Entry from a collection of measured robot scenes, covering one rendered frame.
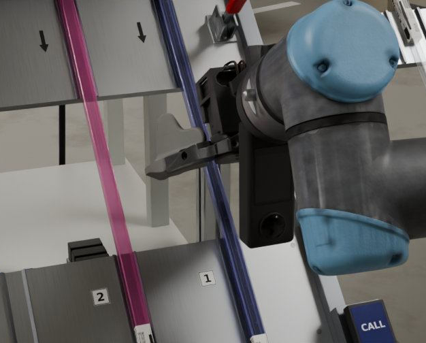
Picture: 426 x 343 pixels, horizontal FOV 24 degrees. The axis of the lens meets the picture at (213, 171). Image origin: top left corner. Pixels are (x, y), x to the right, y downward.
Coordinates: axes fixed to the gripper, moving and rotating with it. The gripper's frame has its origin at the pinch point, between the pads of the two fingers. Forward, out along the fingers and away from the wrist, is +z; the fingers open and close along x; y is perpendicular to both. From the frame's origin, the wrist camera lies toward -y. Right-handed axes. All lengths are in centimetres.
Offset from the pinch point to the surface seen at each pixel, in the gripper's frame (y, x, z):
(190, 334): -15.9, 6.2, -1.3
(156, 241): -2, -5, 51
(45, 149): 56, -23, 255
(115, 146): 19, -7, 76
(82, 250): -2.4, 8.3, 38.7
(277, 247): -8.8, -5.2, 0.5
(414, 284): -15, -97, 144
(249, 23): 17.3, -9.1, 6.1
